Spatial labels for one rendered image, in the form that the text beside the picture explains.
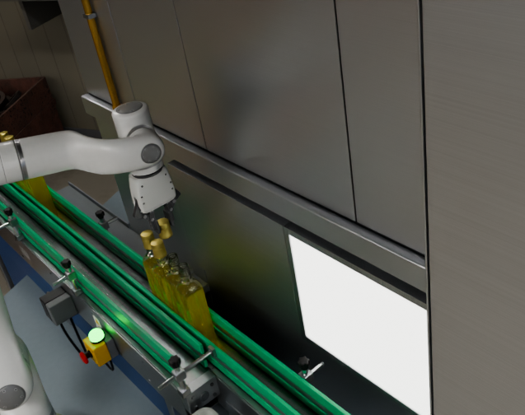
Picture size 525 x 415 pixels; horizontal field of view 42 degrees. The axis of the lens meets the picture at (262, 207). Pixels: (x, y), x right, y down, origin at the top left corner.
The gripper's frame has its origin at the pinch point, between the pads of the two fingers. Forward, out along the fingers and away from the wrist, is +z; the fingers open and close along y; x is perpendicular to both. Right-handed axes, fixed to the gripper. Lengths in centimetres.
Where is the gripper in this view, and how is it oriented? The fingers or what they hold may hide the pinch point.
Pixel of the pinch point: (161, 221)
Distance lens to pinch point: 173.6
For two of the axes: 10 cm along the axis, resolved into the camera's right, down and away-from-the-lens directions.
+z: 1.6, 8.2, 5.4
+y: -7.6, 4.5, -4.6
